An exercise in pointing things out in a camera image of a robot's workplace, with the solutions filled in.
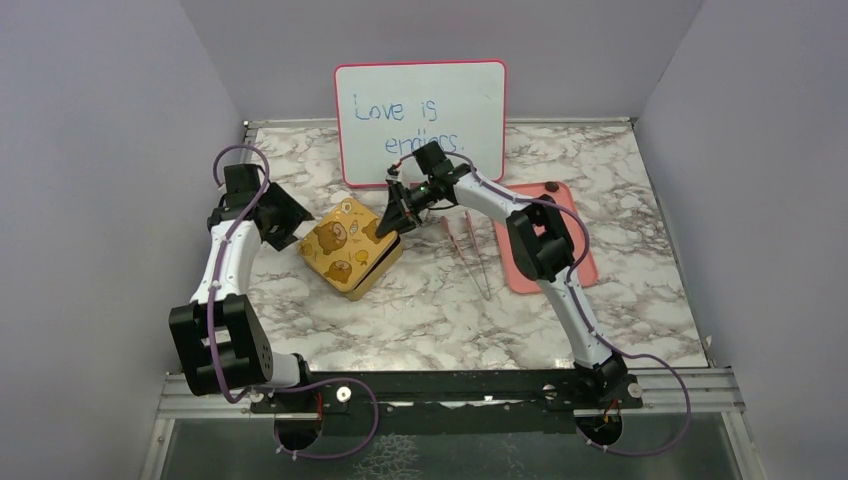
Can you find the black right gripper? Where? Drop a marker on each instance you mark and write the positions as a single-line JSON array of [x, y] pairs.
[[396, 220]]

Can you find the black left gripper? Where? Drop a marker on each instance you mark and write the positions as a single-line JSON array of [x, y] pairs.
[[293, 213]]

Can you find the gold chocolate box tray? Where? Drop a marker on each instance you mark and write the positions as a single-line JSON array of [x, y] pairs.
[[381, 267]]

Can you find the pink silicone tongs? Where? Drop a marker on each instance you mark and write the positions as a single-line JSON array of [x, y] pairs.
[[473, 265]]

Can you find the silver tin lid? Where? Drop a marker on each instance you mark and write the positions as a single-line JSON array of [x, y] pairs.
[[343, 247]]

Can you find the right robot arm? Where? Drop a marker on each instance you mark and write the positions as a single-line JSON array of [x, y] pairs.
[[541, 245]]

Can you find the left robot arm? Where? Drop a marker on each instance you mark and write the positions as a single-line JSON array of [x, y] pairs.
[[219, 339]]

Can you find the pink-framed whiteboard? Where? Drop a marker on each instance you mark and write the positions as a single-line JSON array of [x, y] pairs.
[[387, 110]]

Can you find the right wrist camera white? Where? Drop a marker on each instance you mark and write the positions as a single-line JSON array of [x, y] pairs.
[[394, 177]]

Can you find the black table base rail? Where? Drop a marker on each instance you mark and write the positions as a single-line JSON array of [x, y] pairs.
[[360, 404]]

